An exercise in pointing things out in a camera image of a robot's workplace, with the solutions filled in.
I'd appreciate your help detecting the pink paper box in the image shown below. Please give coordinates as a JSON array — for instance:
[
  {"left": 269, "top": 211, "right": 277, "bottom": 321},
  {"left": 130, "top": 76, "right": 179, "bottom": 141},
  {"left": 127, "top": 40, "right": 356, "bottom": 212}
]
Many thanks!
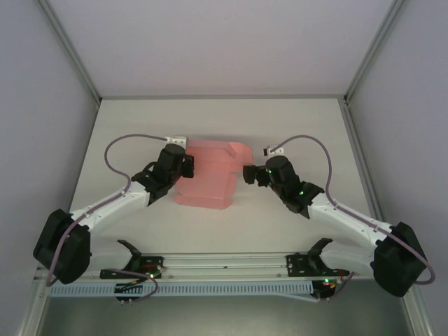
[{"left": 171, "top": 139, "right": 255, "bottom": 211}]

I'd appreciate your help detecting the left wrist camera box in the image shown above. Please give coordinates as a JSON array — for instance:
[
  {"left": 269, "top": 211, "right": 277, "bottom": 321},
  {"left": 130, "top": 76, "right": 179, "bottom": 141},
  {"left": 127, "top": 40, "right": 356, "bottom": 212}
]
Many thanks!
[{"left": 164, "top": 135, "right": 189, "bottom": 148}]

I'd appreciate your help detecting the aluminium side rail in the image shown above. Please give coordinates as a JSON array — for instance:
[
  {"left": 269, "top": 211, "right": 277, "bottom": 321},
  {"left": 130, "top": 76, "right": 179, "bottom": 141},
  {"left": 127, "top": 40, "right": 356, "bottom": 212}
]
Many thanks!
[
  {"left": 342, "top": 101, "right": 438, "bottom": 336},
  {"left": 17, "top": 272, "right": 50, "bottom": 336}
]

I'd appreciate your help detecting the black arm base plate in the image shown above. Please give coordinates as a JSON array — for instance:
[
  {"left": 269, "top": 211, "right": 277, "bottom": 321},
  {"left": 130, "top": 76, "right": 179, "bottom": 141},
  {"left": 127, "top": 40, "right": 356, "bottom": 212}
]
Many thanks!
[
  {"left": 286, "top": 253, "right": 351, "bottom": 279},
  {"left": 99, "top": 255, "right": 165, "bottom": 281}
]

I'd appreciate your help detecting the aluminium mounting rail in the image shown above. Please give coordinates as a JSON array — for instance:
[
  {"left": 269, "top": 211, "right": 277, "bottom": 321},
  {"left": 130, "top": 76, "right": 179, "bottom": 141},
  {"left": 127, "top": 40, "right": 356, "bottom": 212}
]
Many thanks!
[{"left": 34, "top": 252, "right": 377, "bottom": 281}]

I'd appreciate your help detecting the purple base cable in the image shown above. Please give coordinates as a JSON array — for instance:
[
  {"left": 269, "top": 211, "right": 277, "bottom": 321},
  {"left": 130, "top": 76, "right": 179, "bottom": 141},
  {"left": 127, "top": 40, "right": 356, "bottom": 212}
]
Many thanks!
[
  {"left": 313, "top": 272, "right": 355, "bottom": 302},
  {"left": 104, "top": 267, "right": 159, "bottom": 302}
]

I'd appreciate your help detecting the white slotted cable duct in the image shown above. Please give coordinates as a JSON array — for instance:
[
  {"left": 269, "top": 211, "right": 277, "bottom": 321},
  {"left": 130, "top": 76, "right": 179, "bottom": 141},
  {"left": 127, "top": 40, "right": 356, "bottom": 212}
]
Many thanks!
[{"left": 48, "top": 281, "right": 312, "bottom": 298}]

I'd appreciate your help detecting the aluminium frame post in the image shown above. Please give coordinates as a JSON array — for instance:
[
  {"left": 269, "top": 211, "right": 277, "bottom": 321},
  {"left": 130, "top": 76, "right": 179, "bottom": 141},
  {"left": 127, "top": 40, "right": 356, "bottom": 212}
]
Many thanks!
[
  {"left": 37, "top": 0, "right": 103, "bottom": 106},
  {"left": 343, "top": 0, "right": 410, "bottom": 106}
]

